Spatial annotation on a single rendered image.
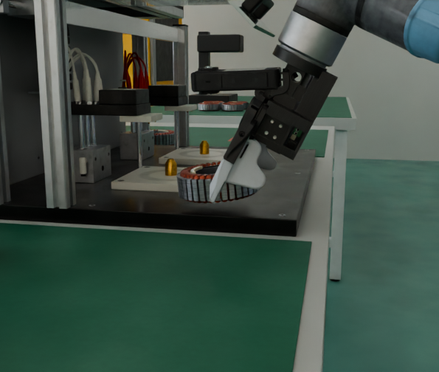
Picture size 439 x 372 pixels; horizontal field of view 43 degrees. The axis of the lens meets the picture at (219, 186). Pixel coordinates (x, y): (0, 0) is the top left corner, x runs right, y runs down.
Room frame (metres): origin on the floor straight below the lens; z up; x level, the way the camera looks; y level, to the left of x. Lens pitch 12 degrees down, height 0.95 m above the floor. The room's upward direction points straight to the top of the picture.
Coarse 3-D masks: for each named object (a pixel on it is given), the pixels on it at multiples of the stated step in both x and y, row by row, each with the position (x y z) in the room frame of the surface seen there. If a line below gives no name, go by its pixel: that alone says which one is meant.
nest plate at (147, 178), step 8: (144, 168) 0.97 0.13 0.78; (152, 168) 0.97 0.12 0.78; (160, 168) 0.97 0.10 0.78; (128, 176) 0.90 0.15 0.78; (136, 176) 0.90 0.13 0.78; (144, 176) 0.90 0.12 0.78; (152, 176) 0.90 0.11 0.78; (160, 176) 0.90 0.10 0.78; (168, 176) 0.90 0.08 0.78; (112, 184) 0.85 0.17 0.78; (120, 184) 0.85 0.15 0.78; (128, 184) 0.85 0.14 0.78; (136, 184) 0.85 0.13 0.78; (144, 184) 0.84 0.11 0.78; (152, 184) 0.84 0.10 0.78; (160, 184) 0.84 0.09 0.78; (168, 184) 0.84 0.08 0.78; (176, 184) 0.84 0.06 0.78
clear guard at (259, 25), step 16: (80, 0) 0.94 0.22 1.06; (96, 0) 0.94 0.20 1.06; (112, 0) 0.94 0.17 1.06; (128, 0) 0.94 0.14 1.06; (144, 0) 0.94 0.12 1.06; (160, 0) 0.94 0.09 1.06; (176, 0) 0.94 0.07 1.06; (192, 0) 0.94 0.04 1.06; (208, 0) 0.94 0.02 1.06; (224, 0) 0.94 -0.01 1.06; (240, 0) 0.94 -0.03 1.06; (272, 32) 0.97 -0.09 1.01
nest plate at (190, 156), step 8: (176, 152) 1.17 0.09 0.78; (184, 152) 1.17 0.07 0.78; (192, 152) 1.17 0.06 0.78; (216, 152) 1.17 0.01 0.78; (224, 152) 1.17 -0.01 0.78; (160, 160) 1.09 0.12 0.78; (176, 160) 1.08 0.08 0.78; (184, 160) 1.08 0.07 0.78; (192, 160) 1.08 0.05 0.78; (200, 160) 1.07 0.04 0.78; (208, 160) 1.07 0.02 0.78; (216, 160) 1.07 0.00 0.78
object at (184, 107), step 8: (152, 88) 1.14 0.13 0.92; (160, 88) 1.13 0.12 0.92; (168, 88) 1.13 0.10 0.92; (176, 88) 1.13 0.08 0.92; (184, 88) 1.18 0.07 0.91; (152, 96) 1.14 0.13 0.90; (160, 96) 1.13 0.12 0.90; (168, 96) 1.13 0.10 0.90; (176, 96) 1.13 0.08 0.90; (184, 96) 1.18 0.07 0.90; (152, 104) 1.13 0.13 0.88; (160, 104) 1.13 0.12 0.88; (168, 104) 1.13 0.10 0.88; (176, 104) 1.12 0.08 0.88; (184, 104) 1.17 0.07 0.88; (192, 104) 1.18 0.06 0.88
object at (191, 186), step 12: (192, 168) 0.76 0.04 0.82; (204, 168) 0.77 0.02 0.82; (216, 168) 0.78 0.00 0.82; (180, 180) 0.72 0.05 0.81; (192, 180) 0.70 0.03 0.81; (204, 180) 0.70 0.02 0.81; (180, 192) 0.73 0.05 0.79; (192, 192) 0.70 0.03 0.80; (204, 192) 0.69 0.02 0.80; (228, 192) 0.70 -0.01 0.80; (240, 192) 0.70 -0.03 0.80; (252, 192) 0.71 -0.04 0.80
